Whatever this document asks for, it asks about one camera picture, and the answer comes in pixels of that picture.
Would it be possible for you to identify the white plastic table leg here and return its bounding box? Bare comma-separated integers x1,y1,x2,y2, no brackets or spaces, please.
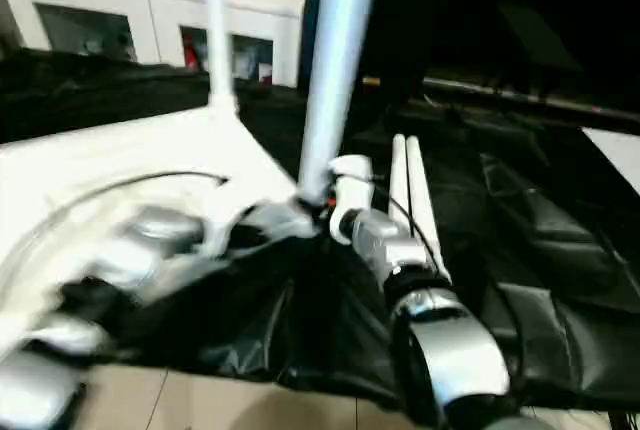
296,0,385,207
404,134,455,287
387,132,412,219
203,0,240,112

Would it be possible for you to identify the white plastic table top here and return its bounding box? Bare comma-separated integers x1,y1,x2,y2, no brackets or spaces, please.
0,98,327,354

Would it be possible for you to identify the black mat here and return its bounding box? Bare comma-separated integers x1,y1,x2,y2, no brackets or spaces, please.
0,47,640,416

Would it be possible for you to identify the dark blue fabric panel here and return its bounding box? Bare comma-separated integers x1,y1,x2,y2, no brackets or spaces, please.
298,0,327,97

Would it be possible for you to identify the dark metal rod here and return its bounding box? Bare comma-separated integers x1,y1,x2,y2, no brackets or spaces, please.
362,74,640,120

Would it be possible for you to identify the white cabinet with glass doors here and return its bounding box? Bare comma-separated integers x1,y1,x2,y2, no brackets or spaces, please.
0,0,312,87

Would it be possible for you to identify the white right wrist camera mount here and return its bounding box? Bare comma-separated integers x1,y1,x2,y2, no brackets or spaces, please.
326,153,376,245

